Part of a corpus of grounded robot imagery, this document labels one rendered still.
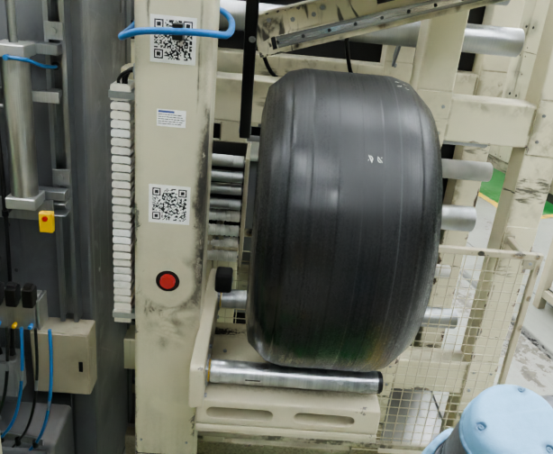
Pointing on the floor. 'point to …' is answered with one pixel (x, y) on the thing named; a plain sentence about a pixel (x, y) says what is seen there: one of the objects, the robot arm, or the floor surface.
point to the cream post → (158, 301)
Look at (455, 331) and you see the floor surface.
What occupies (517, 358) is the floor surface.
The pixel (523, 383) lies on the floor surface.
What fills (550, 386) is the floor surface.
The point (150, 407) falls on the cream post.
